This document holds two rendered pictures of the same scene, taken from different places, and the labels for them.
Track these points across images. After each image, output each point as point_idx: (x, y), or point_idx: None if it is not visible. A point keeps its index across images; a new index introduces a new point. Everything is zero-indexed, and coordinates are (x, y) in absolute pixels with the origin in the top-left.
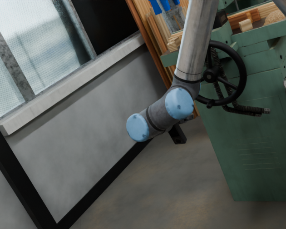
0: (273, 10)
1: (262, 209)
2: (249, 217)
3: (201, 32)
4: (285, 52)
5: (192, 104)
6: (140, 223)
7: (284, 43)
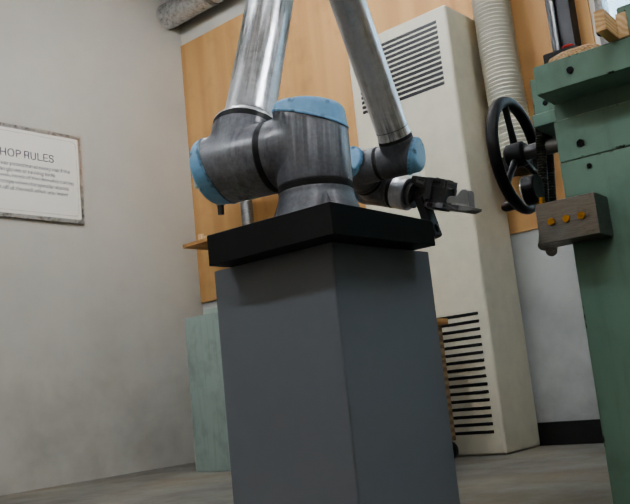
0: None
1: None
2: (605, 494)
3: (358, 84)
4: None
5: (352, 167)
6: None
7: None
